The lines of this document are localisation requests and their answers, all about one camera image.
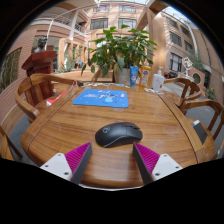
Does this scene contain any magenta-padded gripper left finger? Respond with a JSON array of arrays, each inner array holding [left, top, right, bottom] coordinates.
[[39, 142, 93, 185]]

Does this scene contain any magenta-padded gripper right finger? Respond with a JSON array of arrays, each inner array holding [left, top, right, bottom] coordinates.
[[132, 142, 184, 186]]

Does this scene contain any black computer mouse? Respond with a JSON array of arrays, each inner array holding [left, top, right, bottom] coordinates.
[[94, 121, 144, 148]]

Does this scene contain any blue cartoon mouse pad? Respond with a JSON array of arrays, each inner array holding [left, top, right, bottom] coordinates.
[[72, 88, 130, 109]]

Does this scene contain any black flat box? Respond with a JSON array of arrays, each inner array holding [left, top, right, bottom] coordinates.
[[191, 119, 209, 145]]

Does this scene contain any white pump bottle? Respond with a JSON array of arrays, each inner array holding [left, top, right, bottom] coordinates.
[[152, 66, 166, 93]]

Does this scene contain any wooden armchair with black box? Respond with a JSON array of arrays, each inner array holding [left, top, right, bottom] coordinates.
[[179, 98, 224, 161]]

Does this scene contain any long wooden planter box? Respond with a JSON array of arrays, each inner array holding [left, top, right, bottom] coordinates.
[[53, 69, 114, 84]]

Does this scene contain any wooden armchair with red bag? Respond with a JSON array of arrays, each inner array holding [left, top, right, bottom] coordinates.
[[14, 73, 79, 123]]

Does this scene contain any blue tube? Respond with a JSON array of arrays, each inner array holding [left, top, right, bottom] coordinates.
[[129, 65, 139, 88]]

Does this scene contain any green plant in white pot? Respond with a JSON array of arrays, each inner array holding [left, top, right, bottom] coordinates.
[[80, 24, 158, 86]]

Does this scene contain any dark bust statue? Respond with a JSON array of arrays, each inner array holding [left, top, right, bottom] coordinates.
[[33, 35, 49, 54]]

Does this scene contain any red bag with white handles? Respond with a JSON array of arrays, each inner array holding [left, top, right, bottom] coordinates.
[[45, 90, 69, 108]]

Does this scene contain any red wooden pedestal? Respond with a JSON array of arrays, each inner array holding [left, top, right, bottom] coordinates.
[[21, 50, 58, 98]]

